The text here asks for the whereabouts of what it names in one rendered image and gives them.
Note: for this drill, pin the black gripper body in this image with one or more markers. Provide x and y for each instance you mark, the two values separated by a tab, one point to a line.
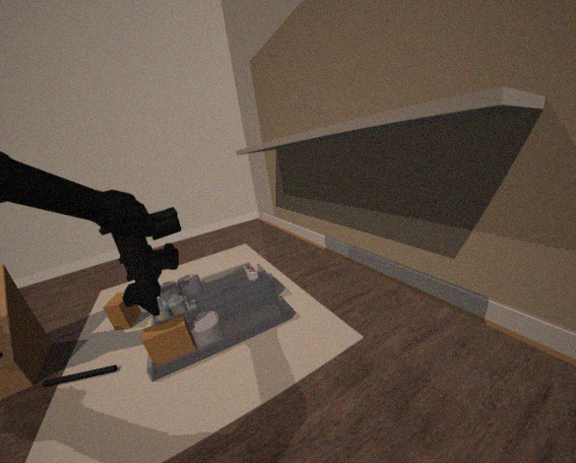
136	264

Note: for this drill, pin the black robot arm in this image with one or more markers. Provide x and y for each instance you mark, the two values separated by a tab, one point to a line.
115	212

